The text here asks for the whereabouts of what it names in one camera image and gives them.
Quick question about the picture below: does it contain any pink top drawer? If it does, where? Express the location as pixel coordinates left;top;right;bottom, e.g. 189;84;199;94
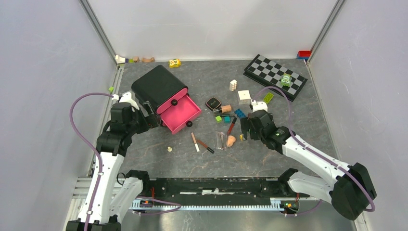
156;88;188;115

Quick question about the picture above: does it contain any pink drawer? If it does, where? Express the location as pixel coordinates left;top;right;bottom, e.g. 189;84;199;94
156;88;188;115
160;95;202;134

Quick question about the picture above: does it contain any red lip pencil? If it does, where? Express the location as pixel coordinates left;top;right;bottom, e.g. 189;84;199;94
227;117;237;136

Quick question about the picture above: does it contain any black makeup organizer box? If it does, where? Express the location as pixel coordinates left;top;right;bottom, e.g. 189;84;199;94
131;65;188;112

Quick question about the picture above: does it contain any white cube box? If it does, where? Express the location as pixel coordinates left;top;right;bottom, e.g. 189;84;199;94
238;90;251;105

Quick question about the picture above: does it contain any foundation bottle beige cap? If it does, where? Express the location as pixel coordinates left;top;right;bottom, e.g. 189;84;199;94
213;104;232;115

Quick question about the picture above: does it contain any clear plastic bag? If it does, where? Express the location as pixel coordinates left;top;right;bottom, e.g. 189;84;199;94
215;131;227;151

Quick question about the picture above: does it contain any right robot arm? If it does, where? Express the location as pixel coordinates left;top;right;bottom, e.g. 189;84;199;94
240;110;377;220

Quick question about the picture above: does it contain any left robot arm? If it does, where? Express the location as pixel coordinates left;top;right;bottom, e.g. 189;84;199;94
66;100;152;231

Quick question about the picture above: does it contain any beige makeup sponge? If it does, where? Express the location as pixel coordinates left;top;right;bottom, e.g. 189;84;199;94
226;135;236;147

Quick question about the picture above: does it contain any blue lego brick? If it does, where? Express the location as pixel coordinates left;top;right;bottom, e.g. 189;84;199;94
234;109;247;119

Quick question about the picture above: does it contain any green lego brick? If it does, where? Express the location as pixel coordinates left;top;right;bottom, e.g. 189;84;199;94
263;92;274;104

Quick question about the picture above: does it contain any small green cube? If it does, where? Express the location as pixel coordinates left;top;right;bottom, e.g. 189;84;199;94
215;115;222;123

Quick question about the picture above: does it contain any white stacked block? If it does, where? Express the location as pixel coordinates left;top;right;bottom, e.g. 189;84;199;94
229;79;237;91

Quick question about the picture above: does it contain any black compact case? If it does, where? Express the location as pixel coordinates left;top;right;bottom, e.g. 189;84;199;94
205;97;221;111

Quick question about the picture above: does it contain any chessboard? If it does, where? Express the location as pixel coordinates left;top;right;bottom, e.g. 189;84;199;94
243;54;307;102

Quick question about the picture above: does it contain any green toy monster block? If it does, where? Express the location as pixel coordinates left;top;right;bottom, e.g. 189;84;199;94
280;73;292;87

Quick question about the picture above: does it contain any white concealer pen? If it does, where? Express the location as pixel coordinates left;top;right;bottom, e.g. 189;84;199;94
191;132;200;152

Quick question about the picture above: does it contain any wooden arch block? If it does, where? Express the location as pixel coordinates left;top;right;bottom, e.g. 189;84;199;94
141;57;155;63

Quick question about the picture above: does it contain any small wooden block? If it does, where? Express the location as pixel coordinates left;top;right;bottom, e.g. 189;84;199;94
132;56;140;63

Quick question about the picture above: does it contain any yellow toy block face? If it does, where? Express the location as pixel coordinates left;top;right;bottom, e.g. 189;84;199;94
168;59;181;68

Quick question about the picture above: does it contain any white corner block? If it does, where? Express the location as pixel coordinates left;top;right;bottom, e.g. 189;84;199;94
115;55;127;64

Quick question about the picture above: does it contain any red blue bricks stack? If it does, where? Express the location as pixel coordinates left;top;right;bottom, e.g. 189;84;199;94
296;50;311;60

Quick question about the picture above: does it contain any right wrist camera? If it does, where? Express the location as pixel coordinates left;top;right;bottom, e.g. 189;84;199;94
250;100;268;113

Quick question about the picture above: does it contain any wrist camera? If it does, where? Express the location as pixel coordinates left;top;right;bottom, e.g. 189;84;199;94
250;100;268;113
112;91;140;110

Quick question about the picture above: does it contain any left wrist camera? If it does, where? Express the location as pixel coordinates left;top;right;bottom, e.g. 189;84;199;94
112;91;140;110

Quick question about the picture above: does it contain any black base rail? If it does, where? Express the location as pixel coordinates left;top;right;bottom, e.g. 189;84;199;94
140;177;298;206

